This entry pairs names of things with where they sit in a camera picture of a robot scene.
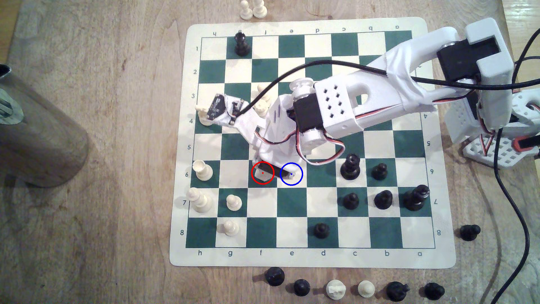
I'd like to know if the black chess bishop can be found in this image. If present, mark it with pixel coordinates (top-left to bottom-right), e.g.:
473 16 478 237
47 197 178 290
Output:
424 282 445 301

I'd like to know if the white chess queen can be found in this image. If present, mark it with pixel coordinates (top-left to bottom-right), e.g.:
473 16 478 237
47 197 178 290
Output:
254 99 271 119

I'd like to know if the black chess king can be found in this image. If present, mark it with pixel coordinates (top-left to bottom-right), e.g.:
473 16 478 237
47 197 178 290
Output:
234 30 251 57

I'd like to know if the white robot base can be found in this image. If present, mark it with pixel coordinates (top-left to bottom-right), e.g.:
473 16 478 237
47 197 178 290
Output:
441 91 540 169

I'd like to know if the white chess king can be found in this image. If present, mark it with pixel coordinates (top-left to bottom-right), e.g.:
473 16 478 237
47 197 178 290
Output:
187 187 213 213

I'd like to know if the orange plastic clip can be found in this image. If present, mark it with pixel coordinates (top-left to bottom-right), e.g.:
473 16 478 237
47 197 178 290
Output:
512 136 540 153

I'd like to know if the black pawn on b7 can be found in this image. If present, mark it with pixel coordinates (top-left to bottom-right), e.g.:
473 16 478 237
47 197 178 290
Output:
374 190 394 210

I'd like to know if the black camera cable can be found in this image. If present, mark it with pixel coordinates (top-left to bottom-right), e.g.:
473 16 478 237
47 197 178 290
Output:
234 60 540 117

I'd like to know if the black chess queen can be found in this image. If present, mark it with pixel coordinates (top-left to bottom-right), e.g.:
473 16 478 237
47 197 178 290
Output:
403 184 431 212

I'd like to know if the black power cable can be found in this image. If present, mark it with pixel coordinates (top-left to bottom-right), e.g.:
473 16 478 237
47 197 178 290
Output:
491 127 530 304

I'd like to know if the black chess rook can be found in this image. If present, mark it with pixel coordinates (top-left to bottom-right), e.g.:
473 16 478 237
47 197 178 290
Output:
340 153 361 181

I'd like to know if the white chess rook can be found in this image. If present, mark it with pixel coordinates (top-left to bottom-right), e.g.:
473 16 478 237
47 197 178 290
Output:
192 160 213 182

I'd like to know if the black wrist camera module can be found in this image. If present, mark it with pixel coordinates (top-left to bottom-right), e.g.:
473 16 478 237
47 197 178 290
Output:
210 93 247 126

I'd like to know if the black chess knight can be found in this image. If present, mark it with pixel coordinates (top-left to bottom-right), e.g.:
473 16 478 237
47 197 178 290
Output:
386 281 411 302

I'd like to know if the green white chess mat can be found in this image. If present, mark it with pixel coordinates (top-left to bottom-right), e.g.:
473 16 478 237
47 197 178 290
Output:
170 17 457 269

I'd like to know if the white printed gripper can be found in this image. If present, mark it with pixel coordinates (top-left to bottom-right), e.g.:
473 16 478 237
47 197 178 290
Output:
241 95 314 185

